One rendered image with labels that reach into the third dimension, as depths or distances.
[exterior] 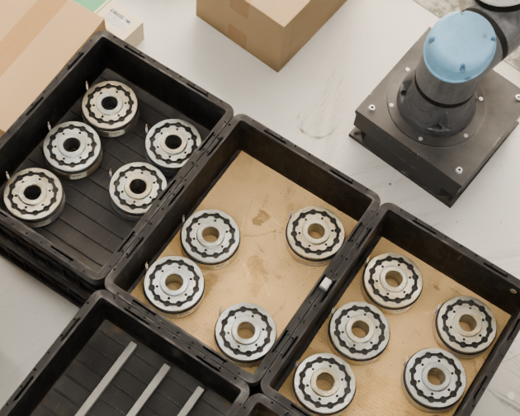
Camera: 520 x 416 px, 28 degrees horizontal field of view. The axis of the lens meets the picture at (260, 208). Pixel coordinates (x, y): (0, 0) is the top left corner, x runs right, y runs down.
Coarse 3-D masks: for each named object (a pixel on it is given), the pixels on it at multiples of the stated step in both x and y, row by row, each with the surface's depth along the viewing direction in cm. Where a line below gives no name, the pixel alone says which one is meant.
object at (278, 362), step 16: (384, 208) 175; (400, 208) 175; (368, 224) 173; (416, 224) 174; (448, 240) 173; (352, 256) 170; (464, 256) 172; (480, 256) 172; (336, 272) 169; (496, 272) 171; (320, 304) 166; (304, 320) 165; (512, 336) 166; (288, 352) 163; (496, 352) 165; (272, 368) 161; (496, 368) 164; (480, 384) 164; (288, 400) 159
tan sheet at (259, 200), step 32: (256, 160) 188; (224, 192) 185; (256, 192) 186; (288, 192) 186; (256, 224) 183; (352, 224) 184; (160, 256) 179; (256, 256) 180; (288, 256) 181; (224, 288) 177; (256, 288) 178; (288, 288) 178; (192, 320) 174; (288, 320) 176
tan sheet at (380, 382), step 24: (384, 240) 183; (360, 288) 179; (432, 288) 180; (456, 288) 180; (408, 312) 178; (432, 312) 178; (504, 312) 179; (360, 336) 175; (408, 336) 176; (432, 336) 176; (384, 360) 174; (408, 360) 174; (480, 360) 175; (288, 384) 171; (360, 384) 171; (384, 384) 172; (360, 408) 170; (384, 408) 170; (408, 408) 170; (456, 408) 171
